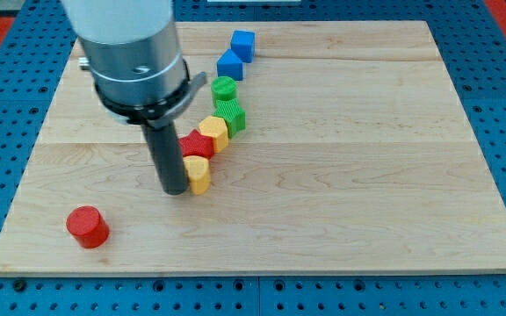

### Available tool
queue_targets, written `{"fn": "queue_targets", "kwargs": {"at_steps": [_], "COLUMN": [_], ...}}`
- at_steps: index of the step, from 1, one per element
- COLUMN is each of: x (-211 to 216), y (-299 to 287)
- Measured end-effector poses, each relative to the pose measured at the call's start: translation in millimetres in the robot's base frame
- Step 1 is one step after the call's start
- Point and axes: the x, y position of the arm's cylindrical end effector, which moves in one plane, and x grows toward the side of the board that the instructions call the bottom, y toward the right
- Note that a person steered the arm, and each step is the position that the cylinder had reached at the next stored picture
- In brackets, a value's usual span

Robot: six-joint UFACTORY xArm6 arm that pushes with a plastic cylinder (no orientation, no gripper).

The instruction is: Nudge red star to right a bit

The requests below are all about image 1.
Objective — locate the red cylinder block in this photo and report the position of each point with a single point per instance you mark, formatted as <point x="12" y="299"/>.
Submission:
<point x="87" y="226"/>

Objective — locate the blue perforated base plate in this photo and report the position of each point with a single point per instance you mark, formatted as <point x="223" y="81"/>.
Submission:
<point x="35" y="39"/>

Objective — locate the green cylinder block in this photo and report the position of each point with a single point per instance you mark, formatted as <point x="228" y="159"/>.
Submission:
<point x="223" y="88"/>

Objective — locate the yellow hexagon block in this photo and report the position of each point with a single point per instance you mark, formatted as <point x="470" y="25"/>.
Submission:
<point x="215" y="128"/>

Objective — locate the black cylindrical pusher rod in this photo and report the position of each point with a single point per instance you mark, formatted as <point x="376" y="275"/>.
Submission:
<point x="166" y="153"/>

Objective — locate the green star block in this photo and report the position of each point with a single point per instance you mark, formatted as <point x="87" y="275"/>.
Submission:
<point x="233" y="114"/>

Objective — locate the wooden board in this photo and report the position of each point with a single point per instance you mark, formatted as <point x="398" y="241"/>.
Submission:
<point x="357" y="159"/>

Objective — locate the blue triangular block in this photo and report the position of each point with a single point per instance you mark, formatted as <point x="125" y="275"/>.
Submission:
<point x="229" y="64"/>

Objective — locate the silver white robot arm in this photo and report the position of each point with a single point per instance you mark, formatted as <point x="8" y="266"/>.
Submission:
<point x="133" y="53"/>

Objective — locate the red star block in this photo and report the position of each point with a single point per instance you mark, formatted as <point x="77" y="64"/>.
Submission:
<point x="196" y="144"/>

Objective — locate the yellow heart block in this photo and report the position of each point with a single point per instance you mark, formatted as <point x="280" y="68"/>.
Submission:
<point x="198" y="173"/>

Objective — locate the blue cube block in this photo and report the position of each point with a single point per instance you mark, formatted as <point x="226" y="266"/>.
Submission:
<point x="242" y="44"/>

